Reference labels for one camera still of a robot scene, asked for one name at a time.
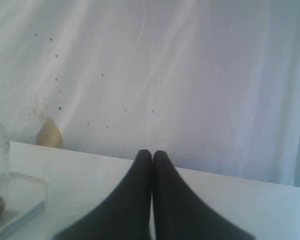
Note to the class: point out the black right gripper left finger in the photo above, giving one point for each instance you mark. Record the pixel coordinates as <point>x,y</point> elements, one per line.
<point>125,213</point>

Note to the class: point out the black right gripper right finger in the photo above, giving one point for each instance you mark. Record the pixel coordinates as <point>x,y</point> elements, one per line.
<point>179,214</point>

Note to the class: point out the white rectangular tray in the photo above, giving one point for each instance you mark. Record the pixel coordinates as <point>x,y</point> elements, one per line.
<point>24,199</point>

